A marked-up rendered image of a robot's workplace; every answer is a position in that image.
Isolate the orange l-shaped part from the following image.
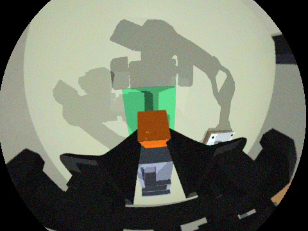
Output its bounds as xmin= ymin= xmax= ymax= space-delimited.
xmin=137 ymin=110 xmax=171 ymax=148

